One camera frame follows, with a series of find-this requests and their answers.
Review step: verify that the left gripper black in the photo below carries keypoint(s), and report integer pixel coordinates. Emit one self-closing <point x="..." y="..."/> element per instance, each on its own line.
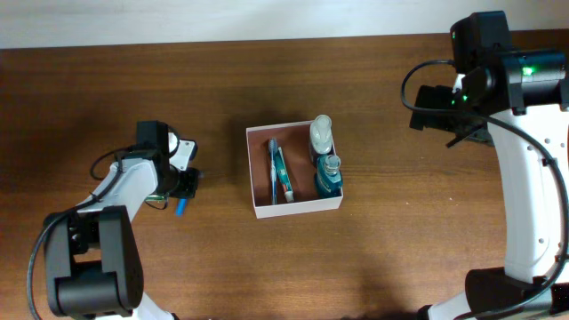
<point x="189" y="188"/>

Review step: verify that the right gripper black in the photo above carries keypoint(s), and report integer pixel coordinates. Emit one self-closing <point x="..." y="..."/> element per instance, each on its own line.
<point x="439" y="123"/>

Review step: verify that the green white soap packet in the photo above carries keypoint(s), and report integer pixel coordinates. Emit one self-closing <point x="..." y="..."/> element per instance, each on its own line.
<point x="157" y="199"/>

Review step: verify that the blue disposable razor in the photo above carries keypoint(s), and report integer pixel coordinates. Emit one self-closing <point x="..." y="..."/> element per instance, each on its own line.
<point x="181" y="207"/>

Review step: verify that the blue white toothbrush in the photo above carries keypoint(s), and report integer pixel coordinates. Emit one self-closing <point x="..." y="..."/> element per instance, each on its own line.
<point x="272" y="146"/>

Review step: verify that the green white toothpaste tube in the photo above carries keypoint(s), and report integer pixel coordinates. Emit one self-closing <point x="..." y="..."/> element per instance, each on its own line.
<point x="283" y="176"/>

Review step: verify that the dark purple pump bottle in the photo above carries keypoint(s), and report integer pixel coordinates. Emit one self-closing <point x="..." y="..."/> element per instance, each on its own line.
<point x="320" y="137"/>

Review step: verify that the blue Listerine mouthwash bottle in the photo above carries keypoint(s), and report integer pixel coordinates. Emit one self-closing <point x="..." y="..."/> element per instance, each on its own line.
<point x="328" y="179"/>

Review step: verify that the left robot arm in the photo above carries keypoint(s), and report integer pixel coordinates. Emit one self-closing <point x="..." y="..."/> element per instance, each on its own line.
<point x="92" y="264"/>

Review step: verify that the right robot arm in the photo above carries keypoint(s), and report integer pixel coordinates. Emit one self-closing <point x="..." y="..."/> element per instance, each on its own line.
<point x="517" y="102"/>

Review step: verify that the white square cardboard box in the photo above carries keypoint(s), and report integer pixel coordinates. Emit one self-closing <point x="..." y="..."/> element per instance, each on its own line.
<point x="293" y="139"/>

